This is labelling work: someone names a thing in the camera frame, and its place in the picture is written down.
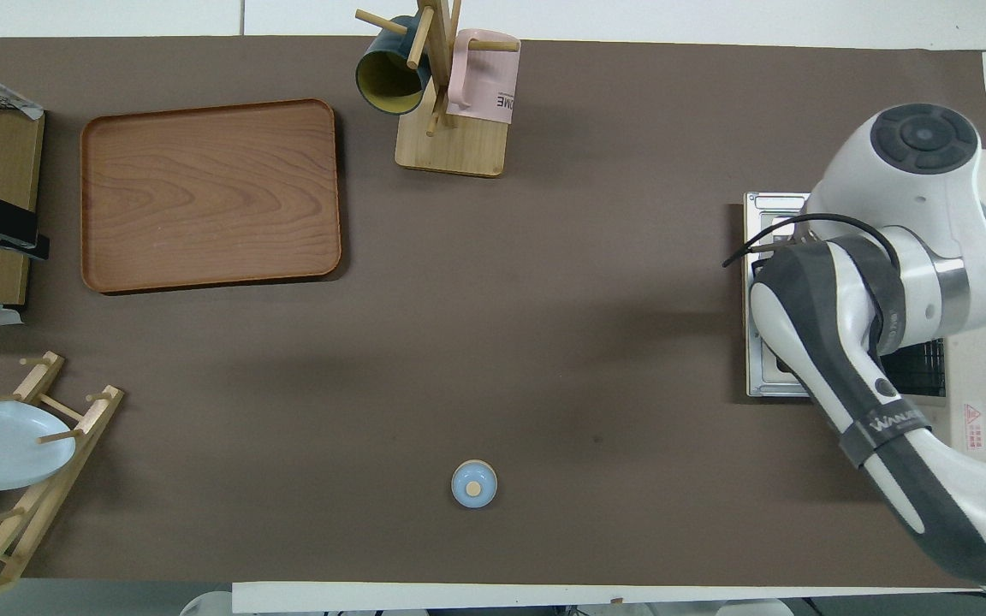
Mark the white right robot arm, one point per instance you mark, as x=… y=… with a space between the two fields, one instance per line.
x=887 y=342

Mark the wooden dish rack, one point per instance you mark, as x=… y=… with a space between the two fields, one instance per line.
x=74 y=419

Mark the brown wooden tray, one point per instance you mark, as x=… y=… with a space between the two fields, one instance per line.
x=210 y=197

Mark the dark blue mug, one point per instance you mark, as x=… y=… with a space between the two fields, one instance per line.
x=390 y=77

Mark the wooden mug tree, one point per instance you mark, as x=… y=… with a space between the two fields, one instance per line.
x=454 y=145

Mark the pink mug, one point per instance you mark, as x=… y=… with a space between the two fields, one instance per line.
x=484 y=85

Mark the small blue wooden-knob bell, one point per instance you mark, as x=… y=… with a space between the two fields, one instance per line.
x=473 y=484

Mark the brown table mat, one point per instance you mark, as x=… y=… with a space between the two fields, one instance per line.
x=544 y=299

